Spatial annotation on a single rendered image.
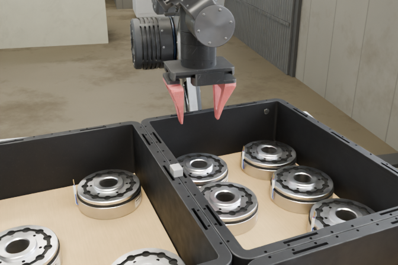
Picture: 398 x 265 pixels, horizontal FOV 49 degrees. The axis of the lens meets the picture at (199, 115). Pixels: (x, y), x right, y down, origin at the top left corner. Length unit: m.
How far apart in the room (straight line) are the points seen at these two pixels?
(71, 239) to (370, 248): 0.41
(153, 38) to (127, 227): 0.88
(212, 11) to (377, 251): 0.36
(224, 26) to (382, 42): 2.42
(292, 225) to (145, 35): 0.94
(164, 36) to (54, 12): 3.91
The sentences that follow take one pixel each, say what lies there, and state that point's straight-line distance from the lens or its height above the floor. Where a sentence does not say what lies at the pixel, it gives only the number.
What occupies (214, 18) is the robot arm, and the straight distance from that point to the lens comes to 0.59.
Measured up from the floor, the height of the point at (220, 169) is 0.86.
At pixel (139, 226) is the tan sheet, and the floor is 0.83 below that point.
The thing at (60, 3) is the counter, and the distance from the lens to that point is 5.29.
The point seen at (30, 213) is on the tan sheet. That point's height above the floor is 0.83.
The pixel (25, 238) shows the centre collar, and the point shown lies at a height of 0.87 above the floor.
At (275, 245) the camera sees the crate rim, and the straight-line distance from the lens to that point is 0.50.
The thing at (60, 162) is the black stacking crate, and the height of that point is 0.88.
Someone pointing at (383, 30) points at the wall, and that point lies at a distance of 2.96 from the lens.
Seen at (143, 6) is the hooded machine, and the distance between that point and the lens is 6.50.
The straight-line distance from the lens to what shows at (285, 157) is 0.82.
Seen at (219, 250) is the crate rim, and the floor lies 0.93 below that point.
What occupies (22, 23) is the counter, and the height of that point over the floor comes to 0.28.
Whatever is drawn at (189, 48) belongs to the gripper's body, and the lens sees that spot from 0.67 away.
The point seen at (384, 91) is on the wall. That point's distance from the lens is 2.97.
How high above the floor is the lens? 1.25
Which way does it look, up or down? 23 degrees down
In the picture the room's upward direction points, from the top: straight up
